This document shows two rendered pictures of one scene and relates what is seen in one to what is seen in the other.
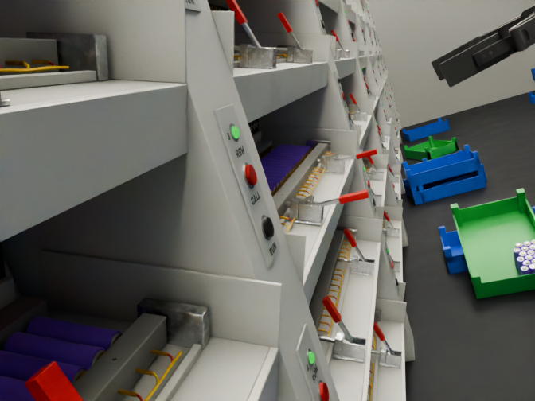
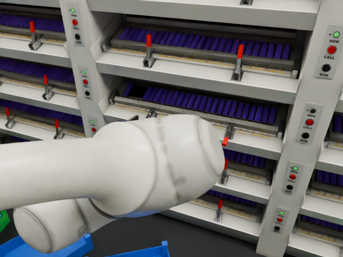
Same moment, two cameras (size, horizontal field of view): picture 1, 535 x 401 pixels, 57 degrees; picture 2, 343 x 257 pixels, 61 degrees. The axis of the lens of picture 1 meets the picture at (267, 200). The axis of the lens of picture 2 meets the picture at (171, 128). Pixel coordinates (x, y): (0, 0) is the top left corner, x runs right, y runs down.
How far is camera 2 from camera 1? 1.18 m
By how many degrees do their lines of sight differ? 86
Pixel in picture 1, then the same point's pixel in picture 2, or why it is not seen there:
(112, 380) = (67, 86)
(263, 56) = (144, 61)
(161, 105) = (62, 58)
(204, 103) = (75, 62)
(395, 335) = (244, 227)
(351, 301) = not seen: hidden behind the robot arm
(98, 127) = (47, 57)
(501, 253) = not seen: outside the picture
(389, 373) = (210, 214)
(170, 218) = not seen: hidden behind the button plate
